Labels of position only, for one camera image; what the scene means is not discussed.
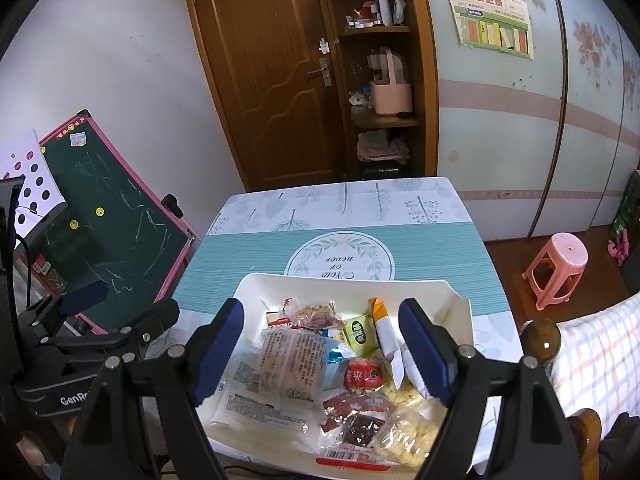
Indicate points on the beige cracker packet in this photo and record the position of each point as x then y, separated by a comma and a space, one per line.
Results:
292, 365

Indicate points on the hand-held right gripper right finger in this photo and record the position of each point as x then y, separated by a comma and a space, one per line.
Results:
426, 352

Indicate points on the folded pink cloth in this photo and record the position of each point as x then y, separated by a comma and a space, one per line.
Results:
381, 146

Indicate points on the dark red foil packet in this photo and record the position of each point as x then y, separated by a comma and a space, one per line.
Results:
350, 404

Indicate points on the red and white snack packet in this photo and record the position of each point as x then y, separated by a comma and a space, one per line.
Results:
350, 460

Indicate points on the black device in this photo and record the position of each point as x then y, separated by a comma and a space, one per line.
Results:
10, 205

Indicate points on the green snack packet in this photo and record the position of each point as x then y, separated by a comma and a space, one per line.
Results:
360, 337

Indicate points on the black easel knob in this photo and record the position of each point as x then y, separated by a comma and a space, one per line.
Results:
172, 205

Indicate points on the white door hook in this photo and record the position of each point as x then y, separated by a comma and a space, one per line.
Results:
324, 46

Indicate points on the white foil snack packet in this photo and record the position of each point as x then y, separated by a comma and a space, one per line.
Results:
412, 385

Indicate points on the orange and white snack packet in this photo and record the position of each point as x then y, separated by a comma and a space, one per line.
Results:
386, 340

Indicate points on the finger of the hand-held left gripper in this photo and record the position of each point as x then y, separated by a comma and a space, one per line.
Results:
85, 295
150, 322

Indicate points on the wooden corner shelf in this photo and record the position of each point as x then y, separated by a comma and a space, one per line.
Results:
425, 85

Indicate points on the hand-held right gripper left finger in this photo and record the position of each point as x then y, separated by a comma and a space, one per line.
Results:
220, 350

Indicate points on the white dotted board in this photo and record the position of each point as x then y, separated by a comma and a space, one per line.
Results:
30, 175

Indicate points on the plaid bed sheet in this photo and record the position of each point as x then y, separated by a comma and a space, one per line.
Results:
595, 360

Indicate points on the brown wooden door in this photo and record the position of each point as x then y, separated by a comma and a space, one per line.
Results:
265, 85

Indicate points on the wall poster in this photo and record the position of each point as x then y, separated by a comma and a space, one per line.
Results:
490, 20

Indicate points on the clear bag of yellow puffs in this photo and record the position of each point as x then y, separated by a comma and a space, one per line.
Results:
402, 392
407, 437

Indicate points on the white red-print candy packet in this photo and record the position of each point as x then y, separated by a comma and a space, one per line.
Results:
280, 321

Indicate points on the pink toy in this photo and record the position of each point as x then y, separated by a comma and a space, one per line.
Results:
619, 251

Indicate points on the blue snack packet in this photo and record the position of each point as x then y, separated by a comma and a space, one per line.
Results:
334, 360

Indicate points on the row of small bottles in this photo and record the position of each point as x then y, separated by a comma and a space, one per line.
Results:
377, 12

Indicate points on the large clear bag white contents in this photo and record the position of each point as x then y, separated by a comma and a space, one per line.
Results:
260, 415

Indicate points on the floral sliding-door wardrobe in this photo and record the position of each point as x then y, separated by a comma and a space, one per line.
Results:
500, 150

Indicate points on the green cloth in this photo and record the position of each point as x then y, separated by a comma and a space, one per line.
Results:
627, 210

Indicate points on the dark cloth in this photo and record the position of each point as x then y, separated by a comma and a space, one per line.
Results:
622, 450

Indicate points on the mixed nut bar packet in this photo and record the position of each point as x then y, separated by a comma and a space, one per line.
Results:
316, 316

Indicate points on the green chalkboard with pink frame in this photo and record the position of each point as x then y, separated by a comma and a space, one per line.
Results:
125, 240

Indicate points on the white plastic tray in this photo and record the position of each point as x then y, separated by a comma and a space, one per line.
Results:
320, 290

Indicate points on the round red snack packet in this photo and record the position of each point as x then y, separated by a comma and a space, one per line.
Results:
365, 376

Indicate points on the clear packet of dark snack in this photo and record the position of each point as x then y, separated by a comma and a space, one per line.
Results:
361, 432

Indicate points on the pink plastic stool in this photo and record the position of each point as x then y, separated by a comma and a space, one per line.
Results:
565, 252

